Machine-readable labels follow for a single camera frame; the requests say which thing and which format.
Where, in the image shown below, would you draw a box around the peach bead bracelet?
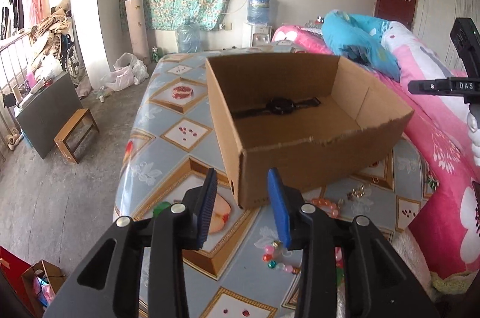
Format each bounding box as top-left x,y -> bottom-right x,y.
310,197 -> 343,220

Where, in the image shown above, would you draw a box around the multicolour bead bracelet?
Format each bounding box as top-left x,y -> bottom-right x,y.
261,240 -> 303,276

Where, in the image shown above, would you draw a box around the gold charm chain bracelet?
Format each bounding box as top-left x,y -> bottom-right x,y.
345,184 -> 370,203

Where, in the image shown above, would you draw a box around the white gloved right hand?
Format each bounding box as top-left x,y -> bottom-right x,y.
467,112 -> 480,166

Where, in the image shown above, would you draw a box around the patterned fruit tablecloth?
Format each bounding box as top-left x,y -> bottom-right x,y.
112,40 -> 440,318

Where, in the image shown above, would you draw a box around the brown cardboard box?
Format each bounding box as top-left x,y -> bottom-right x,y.
206,53 -> 413,209

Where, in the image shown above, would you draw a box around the black wrist watch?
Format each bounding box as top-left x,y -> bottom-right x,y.
231,97 -> 321,119

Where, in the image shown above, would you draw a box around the blue floral pillow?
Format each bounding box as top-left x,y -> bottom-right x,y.
321,9 -> 400,82

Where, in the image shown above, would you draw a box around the white fluffy blanket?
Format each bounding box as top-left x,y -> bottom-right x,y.
336,229 -> 438,317

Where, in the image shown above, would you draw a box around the small wooden stool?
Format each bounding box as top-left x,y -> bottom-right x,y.
54,108 -> 100,164

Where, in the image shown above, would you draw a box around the white plastic bags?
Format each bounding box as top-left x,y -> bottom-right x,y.
100,52 -> 149,92

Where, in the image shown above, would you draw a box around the empty water jug on floor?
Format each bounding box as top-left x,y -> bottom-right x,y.
176,19 -> 201,53

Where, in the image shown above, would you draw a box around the white water dispenser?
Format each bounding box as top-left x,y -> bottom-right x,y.
250,24 -> 272,47

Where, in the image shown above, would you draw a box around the dark grey cabinet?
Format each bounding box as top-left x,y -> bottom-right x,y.
15,73 -> 82,159

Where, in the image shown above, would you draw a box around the brown paper bag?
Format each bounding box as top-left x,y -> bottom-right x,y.
21,259 -> 67,317

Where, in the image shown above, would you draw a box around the blue water bottle on dispenser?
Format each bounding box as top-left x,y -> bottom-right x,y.
247,0 -> 270,25

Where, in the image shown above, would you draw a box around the rolled beige mat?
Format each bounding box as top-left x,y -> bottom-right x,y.
125,0 -> 151,65

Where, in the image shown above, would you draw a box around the pile of clothes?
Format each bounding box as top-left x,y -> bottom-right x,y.
28,0 -> 86,84

